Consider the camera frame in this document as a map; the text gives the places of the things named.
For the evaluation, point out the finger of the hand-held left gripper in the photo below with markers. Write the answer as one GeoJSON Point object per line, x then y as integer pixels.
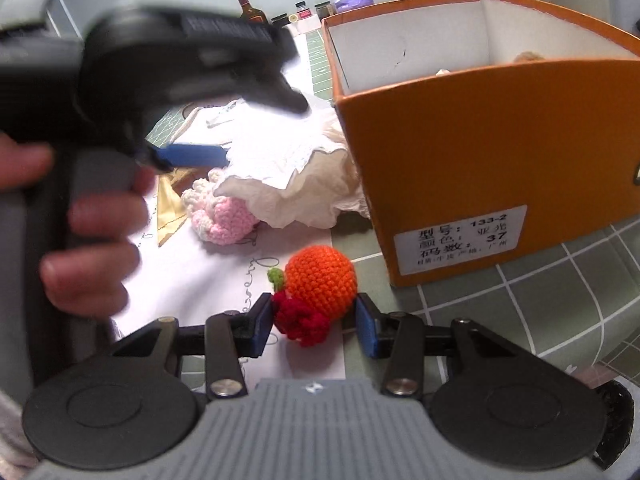
{"type": "Point", "coordinates": [286, 96]}
{"type": "Point", "coordinates": [195, 156]}

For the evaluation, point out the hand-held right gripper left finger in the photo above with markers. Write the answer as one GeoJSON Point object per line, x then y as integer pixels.
{"type": "Point", "coordinates": [262, 327]}

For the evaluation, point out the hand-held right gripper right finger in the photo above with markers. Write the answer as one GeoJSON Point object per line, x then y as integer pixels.
{"type": "Point", "coordinates": [367, 332]}

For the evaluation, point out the red crochet toy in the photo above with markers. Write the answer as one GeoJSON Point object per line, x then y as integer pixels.
{"type": "Point", "coordinates": [300, 322]}

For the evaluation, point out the pink crochet toy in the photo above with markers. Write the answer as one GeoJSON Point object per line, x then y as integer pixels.
{"type": "Point", "coordinates": [227, 220]}

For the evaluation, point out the orange crochet tangerine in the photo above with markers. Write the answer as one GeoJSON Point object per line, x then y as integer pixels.
{"type": "Point", "coordinates": [320, 275]}

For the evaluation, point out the orange cardboard box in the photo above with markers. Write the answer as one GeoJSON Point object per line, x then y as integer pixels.
{"type": "Point", "coordinates": [450, 160]}

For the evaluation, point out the person's left hand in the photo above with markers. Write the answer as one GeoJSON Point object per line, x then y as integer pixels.
{"type": "Point", "coordinates": [95, 270]}

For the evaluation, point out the gold satin cloth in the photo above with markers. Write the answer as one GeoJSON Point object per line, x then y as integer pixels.
{"type": "Point", "coordinates": [170, 210]}

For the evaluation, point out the small dark jar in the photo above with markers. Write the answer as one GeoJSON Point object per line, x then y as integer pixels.
{"type": "Point", "coordinates": [280, 20]}

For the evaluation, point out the white printed table runner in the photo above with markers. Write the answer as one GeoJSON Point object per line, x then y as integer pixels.
{"type": "Point", "coordinates": [200, 280]}

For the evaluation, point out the small ink bottle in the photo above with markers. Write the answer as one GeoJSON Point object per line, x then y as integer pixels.
{"type": "Point", "coordinates": [302, 11]}

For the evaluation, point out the brown liquor bottle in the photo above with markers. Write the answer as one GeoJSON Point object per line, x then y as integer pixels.
{"type": "Point", "coordinates": [248, 10]}

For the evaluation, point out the dark glass jar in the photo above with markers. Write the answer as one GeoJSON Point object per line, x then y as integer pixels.
{"type": "Point", "coordinates": [324, 10]}

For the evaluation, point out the purple tissue pack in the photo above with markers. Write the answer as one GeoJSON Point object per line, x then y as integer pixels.
{"type": "Point", "coordinates": [354, 1]}

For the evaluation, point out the green checked tablecloth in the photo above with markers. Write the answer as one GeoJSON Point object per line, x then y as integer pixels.
{"type": "Point", "coordinates": [500, 320]}

